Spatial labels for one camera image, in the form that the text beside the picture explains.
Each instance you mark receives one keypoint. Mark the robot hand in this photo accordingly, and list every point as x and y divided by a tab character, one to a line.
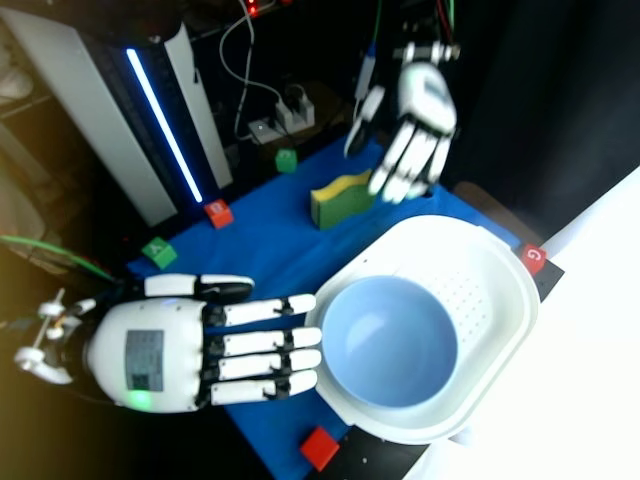
427	100
150	350

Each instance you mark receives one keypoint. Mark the yellow sponge with green pad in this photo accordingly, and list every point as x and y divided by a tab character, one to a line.
340	205

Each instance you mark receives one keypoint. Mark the light blue bowl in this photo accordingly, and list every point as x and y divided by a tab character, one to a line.
390	345

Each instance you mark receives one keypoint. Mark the white plug with blue tip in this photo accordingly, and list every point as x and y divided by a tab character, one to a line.
365	75

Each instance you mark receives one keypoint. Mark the green block with letter Y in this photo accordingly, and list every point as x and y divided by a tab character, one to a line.
160	255

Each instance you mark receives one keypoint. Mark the white power strip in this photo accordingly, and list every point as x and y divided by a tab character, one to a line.
295	112

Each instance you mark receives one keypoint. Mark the red block with number 8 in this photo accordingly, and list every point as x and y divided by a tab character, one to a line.
219	215

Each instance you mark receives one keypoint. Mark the green block with letter C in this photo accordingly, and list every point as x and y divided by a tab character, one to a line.
286	161

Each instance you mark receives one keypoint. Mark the blue table cloth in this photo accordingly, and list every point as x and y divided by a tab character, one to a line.
280	250

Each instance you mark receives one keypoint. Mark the red block with letter G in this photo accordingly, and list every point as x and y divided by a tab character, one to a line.
533	257

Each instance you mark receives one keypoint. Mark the plain red block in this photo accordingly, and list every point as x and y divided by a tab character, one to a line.
320	447

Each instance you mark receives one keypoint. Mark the red indicator light board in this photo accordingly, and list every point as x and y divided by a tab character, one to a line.
253	7

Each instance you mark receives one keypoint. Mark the white perforated plastic basin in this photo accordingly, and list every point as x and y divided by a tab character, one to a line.
500	310

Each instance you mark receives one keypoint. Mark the white tower with blue light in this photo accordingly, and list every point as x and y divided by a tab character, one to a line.
75	100

